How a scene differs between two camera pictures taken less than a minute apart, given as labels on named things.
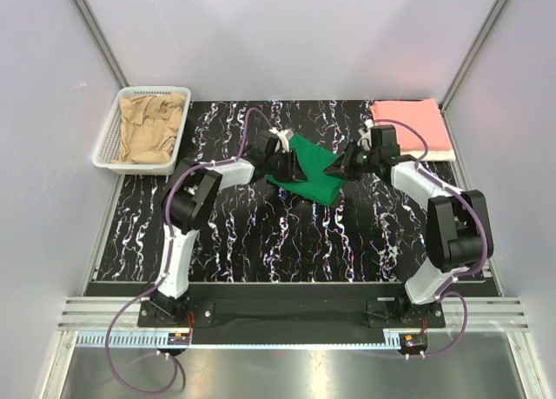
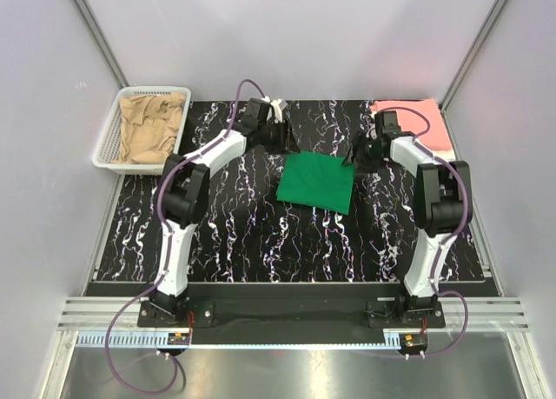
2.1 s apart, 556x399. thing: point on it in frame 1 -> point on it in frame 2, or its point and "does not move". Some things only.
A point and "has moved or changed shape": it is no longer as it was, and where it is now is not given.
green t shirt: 312,161 has moved or changed shape
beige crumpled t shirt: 148,127 does not move
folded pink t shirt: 422,114 does not move
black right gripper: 351,162 -> 359,149
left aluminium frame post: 96,34 does not move
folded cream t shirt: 434,155 does not move
